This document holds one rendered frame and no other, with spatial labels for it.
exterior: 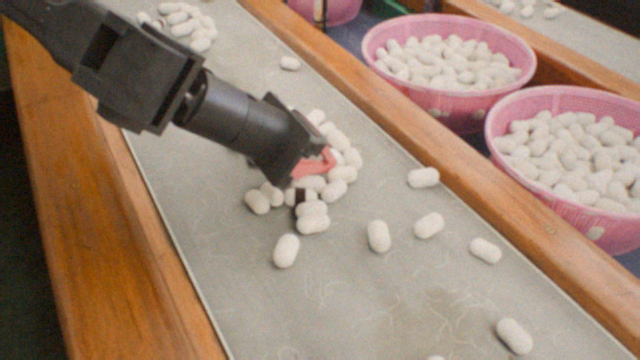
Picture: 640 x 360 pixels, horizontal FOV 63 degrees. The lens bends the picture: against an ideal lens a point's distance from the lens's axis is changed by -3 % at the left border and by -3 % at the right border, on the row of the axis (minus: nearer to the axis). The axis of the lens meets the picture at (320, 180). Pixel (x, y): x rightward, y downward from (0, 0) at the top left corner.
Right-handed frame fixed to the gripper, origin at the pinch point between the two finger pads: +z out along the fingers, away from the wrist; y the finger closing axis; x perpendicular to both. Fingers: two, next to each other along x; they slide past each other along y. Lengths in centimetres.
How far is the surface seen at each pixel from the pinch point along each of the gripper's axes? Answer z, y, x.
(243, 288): -9.9, -10.6, 11.5
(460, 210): 8.8, -11.9, -5.0
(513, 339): 2.1, -27.7, -1.1
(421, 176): 6.1, -6.9, -5.3
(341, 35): 26, 45, -13
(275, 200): -5.4, -2.2, 5.6
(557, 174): 19.1, -12.9, -14.6
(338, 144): 2.4, 2.9, -1.9
